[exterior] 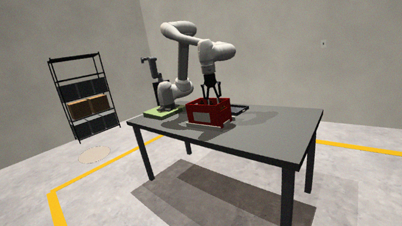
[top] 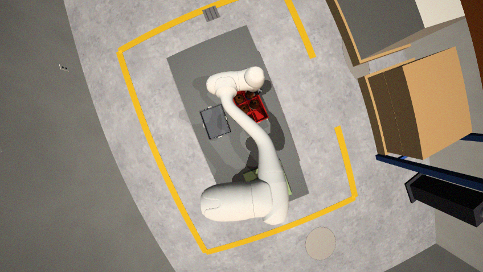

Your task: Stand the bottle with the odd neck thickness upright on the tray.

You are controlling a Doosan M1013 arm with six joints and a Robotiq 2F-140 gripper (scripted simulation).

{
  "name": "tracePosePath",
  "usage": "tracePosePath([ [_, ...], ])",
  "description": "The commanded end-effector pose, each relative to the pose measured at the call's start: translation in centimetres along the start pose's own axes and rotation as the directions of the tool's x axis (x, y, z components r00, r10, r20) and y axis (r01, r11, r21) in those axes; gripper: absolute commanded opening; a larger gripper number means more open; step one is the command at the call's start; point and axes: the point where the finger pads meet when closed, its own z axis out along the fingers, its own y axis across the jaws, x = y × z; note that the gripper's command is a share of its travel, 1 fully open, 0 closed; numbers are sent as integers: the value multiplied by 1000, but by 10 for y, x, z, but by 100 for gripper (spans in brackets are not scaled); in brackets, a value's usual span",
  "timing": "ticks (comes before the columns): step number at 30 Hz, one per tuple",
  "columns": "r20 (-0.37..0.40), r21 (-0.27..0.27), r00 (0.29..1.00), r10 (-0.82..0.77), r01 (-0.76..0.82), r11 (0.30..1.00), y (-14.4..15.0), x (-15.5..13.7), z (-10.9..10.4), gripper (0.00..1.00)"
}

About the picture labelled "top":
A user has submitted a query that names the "red bottle crate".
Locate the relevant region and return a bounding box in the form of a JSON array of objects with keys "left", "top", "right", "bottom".
[{"left": 236, "top": 90, "right": 268, "bottom": 123}]

